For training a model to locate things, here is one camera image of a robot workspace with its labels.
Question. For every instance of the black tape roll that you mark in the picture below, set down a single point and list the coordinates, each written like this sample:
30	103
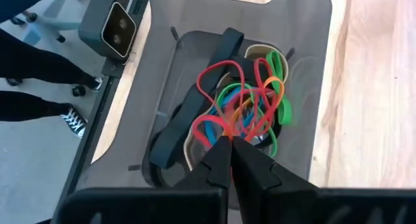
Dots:
191	104

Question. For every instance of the person's shoe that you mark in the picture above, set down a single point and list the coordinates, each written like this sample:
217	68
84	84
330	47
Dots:
75	121
96	83

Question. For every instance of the wide green rubber band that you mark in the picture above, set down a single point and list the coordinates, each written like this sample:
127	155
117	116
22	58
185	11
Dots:
285	113

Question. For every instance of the grey depth camera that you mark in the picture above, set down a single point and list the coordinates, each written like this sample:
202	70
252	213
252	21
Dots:
97	26

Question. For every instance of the thin green rubber band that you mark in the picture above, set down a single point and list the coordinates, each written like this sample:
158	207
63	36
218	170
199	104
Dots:
274	144

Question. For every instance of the black rubber band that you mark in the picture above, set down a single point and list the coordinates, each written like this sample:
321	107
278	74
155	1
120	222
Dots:
247	71

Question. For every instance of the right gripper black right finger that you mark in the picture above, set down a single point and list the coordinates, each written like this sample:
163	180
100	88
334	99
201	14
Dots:
253	172

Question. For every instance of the person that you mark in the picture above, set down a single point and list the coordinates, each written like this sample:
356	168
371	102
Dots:
26	61

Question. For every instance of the black aluminium table frame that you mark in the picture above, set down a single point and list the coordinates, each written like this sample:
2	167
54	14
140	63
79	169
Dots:
89	143

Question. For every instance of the grey translucent plastic bin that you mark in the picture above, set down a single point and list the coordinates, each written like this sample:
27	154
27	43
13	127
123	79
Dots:
156	71

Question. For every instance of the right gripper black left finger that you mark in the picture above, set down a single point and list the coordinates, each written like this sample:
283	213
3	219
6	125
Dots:
214	169

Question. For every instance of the large dark rubber band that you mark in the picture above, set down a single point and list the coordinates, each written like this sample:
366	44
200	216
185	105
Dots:
147	165

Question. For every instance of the thin red rubber band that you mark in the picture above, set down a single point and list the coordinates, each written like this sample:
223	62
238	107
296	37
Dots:
208	118
258	63
221	64

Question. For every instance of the office chair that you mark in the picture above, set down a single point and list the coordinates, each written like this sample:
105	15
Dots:
19	3

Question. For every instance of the orange rubber band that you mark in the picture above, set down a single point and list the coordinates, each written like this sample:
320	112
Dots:
276	79

